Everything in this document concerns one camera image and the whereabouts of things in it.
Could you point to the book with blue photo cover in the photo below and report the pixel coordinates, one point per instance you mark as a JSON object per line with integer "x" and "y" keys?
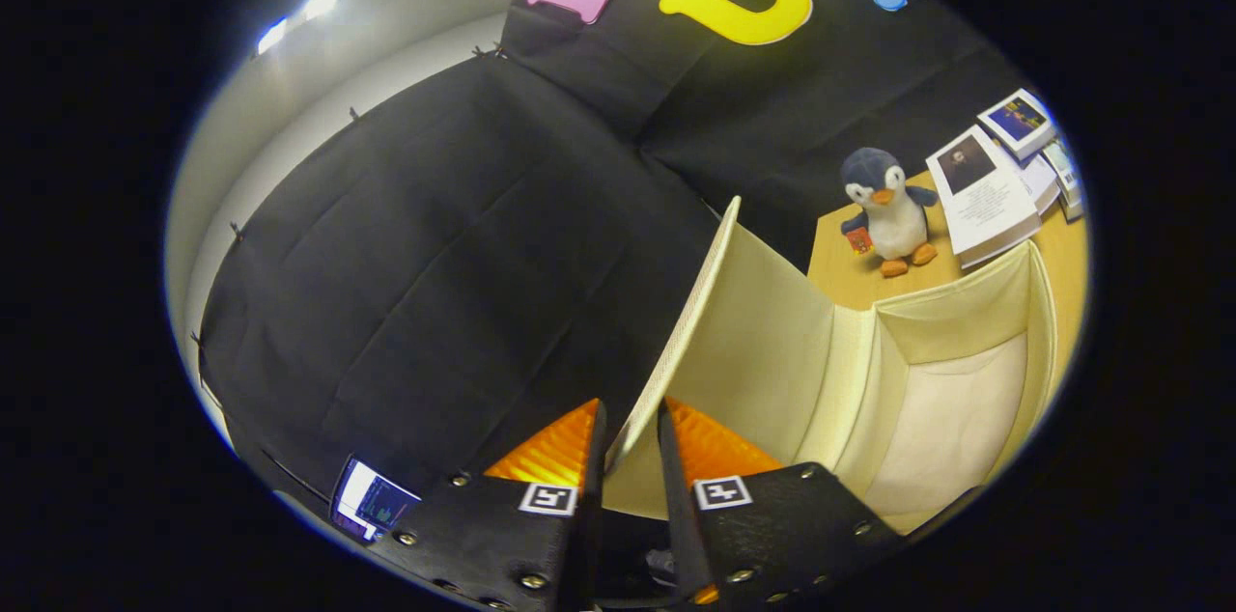
{"x": 1016, "y": 122}

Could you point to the beige fabric storage box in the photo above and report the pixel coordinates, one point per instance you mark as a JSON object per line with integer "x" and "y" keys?
{"x": 763, "y": 351}

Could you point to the book with teal landscape cover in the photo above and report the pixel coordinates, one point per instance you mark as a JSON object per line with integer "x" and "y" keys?
{"x": 1067, "y": 178}

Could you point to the white book with portrait cover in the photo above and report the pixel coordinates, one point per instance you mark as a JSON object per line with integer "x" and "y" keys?
{"x": 985, "y": 197}

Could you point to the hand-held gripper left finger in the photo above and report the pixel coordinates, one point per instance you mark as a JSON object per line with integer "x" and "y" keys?
{"x": 594, "y": 515}

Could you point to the black backdrop cloth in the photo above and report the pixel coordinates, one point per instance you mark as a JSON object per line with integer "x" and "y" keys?
{"x": 463, "y": 255}

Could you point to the ceiling strip light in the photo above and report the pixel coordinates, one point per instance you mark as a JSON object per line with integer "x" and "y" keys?
{"x": 304, "y": 12}

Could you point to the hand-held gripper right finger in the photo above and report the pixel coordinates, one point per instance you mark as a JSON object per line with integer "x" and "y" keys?
{"x": 676, "y": 496}

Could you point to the grey penguin plush toy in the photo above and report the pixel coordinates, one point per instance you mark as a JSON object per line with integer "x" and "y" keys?
{"x": 888, "y": 207}

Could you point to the plain white book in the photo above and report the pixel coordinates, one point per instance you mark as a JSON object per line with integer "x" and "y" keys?
{"x": 1041, "y": 180}

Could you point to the laptop screen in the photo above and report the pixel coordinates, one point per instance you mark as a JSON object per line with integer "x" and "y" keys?
{"x": 372, "y": 501}

